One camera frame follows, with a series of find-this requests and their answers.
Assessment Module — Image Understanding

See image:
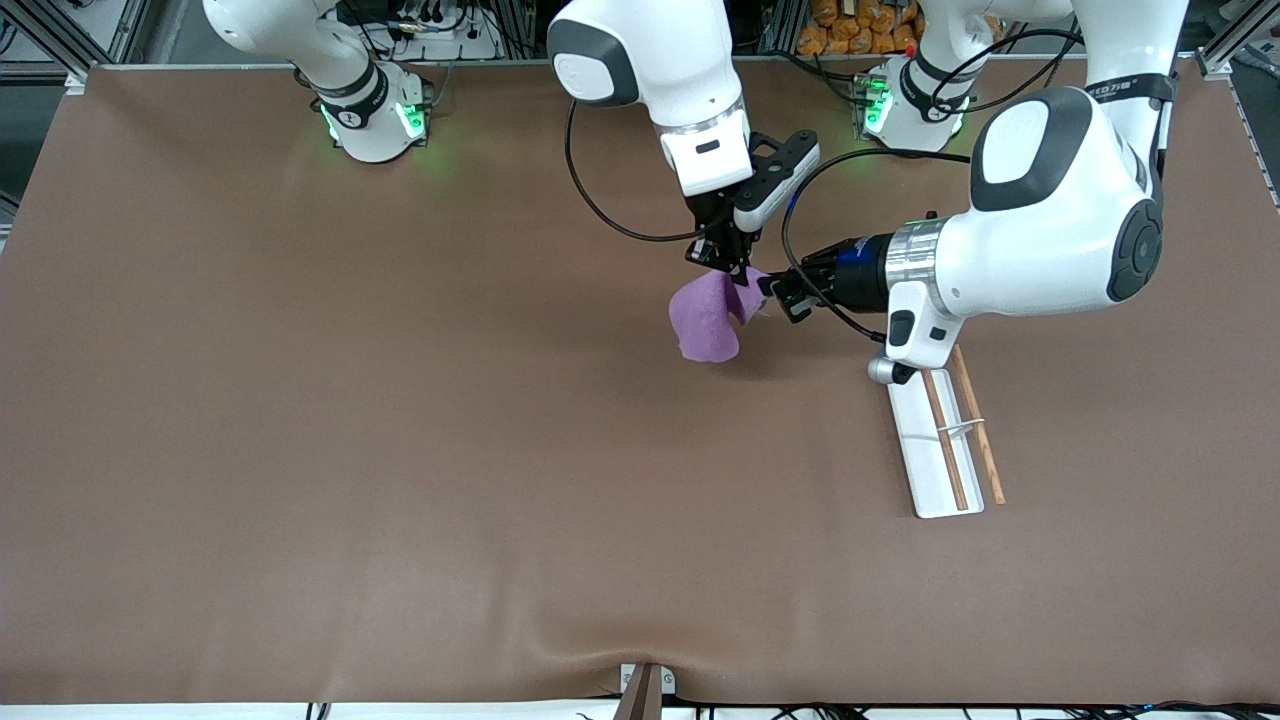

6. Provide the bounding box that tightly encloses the pile of orange packets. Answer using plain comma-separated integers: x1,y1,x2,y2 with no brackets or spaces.
796,0,926,57

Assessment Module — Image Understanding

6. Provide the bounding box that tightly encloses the brown table cover mat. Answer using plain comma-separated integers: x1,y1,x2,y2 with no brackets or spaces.
0,55,1280,707

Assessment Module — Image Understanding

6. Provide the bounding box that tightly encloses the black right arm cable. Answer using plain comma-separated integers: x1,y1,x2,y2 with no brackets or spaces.
565,98,713,244

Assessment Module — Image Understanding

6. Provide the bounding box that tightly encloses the grey metal bracket with pole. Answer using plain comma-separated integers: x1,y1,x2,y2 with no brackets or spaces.
612,662,677,720

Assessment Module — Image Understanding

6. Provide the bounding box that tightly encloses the white power strip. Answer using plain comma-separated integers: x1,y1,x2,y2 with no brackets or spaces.
385,8,501,61

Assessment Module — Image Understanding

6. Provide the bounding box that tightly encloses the white rack with wooden bars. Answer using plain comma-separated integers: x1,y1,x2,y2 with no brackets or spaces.
886,345,1007,520

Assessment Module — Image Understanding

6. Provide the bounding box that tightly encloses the aluminium frame post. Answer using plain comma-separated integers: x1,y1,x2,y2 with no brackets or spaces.
1195,0,1280,81
0,0,151,81

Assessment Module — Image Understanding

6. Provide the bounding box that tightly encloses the purple cloth towel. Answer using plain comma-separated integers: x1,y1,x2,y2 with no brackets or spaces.
668,265,773,364

